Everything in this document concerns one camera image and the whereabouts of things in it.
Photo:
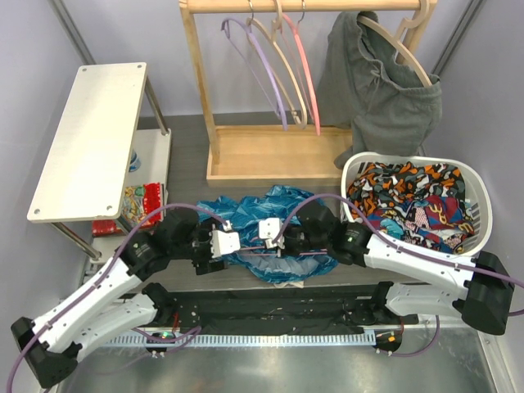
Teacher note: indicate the grey shorts on hanger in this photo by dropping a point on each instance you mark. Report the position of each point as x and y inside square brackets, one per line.
[363, 88]

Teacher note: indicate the colourful patterned clothes in basket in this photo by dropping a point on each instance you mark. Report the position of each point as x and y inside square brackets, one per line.
[421, 205]

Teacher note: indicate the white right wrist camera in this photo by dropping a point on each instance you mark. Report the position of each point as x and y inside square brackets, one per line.
[268, 229]

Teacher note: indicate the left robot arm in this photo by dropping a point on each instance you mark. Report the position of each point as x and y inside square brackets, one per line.
[119, 297]

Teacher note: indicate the beige wooden hanger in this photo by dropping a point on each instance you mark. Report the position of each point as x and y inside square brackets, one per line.
[300, 116]

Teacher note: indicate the white slotted cable duct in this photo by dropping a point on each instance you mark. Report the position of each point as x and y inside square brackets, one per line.
[134, 339]

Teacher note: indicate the white laundry basket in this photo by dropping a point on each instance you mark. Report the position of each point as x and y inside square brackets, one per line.
[476, 193]

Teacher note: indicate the wooden clothes rack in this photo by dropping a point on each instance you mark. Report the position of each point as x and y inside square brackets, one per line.
[263, 155]

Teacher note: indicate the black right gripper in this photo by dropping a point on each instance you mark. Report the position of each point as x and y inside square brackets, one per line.
[286, 251]

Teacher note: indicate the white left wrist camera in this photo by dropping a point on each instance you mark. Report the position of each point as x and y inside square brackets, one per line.
[225, 241]

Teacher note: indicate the blue patterned shorts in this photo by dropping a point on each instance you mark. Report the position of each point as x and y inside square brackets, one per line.
[244, 216]

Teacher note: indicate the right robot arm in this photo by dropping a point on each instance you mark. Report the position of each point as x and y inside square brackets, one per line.
[476, 289]

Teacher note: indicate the pink plastic hanger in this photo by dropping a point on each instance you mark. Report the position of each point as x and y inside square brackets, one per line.
[313, 105]

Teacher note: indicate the pink wire hanger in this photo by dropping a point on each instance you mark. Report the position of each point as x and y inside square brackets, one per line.
[259, 249]

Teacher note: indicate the white two-tier side table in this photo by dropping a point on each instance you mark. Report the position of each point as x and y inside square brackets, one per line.
[110, 111]

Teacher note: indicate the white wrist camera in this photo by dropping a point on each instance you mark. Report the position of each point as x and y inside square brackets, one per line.
[225, 241]
[268, 229]

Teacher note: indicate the blue white cup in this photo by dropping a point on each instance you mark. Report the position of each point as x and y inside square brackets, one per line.
[134, 163]

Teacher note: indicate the red colourful book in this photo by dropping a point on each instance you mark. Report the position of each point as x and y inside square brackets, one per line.
[138, 202]

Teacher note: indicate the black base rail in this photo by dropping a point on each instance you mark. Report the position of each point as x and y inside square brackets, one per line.
[276, 312]

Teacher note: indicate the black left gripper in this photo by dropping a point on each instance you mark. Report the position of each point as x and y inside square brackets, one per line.
[203, 265]

